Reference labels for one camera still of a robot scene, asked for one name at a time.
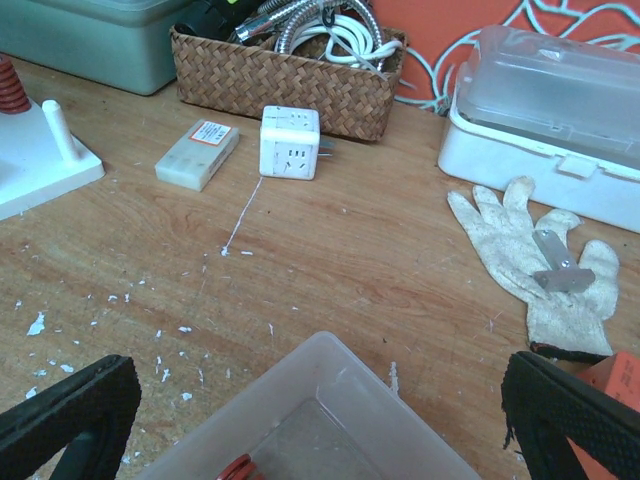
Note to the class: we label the metal bracket on glove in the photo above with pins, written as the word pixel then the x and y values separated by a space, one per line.
pixel 564 274

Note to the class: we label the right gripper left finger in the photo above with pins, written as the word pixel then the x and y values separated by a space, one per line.
pixel 87 416

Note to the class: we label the white lidded toolbox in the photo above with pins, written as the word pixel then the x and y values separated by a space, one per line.
pixel 562 112

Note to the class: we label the red coil spring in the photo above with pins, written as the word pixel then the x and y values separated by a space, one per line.
pixel 13 98

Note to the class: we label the translucent plastic parts bin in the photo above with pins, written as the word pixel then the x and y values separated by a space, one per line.
pixel 319 413

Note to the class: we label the white work glove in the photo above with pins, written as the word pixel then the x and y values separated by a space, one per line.
pixel 565 326

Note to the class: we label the white cube power socket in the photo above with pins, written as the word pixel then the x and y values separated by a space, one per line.
pixel 291 143

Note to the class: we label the grey plastic storage box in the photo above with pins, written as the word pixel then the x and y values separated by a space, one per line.
pixel 122 44

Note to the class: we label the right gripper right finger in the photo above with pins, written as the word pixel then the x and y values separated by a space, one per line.
pixel 547 410

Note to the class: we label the white peg base fixture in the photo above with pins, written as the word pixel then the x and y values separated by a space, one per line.
pixel 40 158

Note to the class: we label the orange cube block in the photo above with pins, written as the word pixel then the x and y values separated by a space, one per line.
pixel 618 377

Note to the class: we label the woven wicker basket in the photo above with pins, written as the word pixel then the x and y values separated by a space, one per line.
pixel 242 80

